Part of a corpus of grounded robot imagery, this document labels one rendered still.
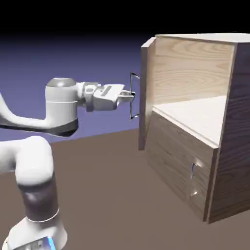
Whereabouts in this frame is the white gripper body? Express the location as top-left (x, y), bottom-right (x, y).
top-left (93, 84), bottom-right (125, 112)

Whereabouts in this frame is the light wood cabinet door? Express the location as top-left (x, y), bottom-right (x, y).
top-left (138, 37), bottom-right (157, 151)

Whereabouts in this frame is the dark-grained wood cabinet door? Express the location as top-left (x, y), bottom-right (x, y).
top-left (146, 110), bottom-right (218, 223)

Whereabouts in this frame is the light wood cabinet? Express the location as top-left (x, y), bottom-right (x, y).
top-left (146, 32), bottom-right (250, 225)

